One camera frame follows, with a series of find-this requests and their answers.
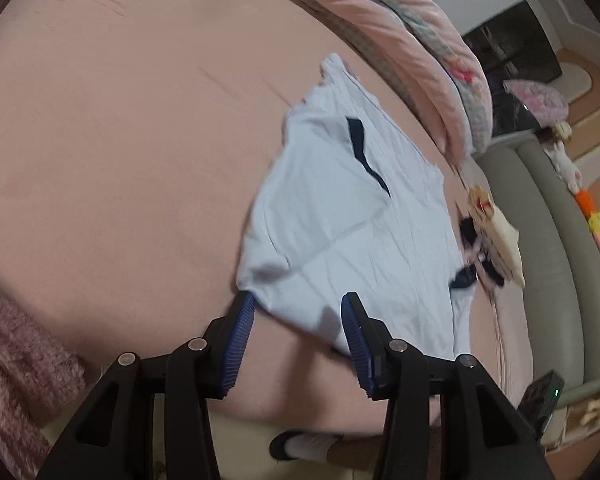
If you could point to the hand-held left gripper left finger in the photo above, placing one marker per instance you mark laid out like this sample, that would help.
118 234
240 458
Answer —
237 345

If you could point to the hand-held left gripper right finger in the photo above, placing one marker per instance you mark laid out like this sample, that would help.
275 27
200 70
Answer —
357 345

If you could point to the light blue shirt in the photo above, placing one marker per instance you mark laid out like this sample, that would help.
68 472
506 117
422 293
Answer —
330 210

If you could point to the beige plush toy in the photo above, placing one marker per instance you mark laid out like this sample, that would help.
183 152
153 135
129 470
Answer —
595 410

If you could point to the person's black shoe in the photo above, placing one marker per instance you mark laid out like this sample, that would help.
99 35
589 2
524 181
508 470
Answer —
280 446

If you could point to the person's white sock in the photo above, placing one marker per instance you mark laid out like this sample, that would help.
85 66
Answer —
312 447

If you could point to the grey-green padded headboard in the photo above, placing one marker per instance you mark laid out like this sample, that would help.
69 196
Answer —
545 240

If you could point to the cream folded garment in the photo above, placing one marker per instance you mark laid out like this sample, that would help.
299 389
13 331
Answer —
500 230

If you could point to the orange carrot plush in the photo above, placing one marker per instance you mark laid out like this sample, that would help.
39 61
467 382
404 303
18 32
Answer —
585 200

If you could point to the pink fuzzy blanket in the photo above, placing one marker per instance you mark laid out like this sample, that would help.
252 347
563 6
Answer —
15 370

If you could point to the bed with pink sheet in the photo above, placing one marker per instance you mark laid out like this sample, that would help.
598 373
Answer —
105 160

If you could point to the white bunny plush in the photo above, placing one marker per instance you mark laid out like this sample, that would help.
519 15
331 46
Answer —
562 157

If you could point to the pink patterned cushion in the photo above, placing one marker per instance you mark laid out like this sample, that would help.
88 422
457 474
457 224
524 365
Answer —
535 95

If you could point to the pink floral quilt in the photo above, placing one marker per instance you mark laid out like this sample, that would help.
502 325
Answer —
420 45

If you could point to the black glass cabinet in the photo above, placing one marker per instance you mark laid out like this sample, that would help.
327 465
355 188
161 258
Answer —
510 45

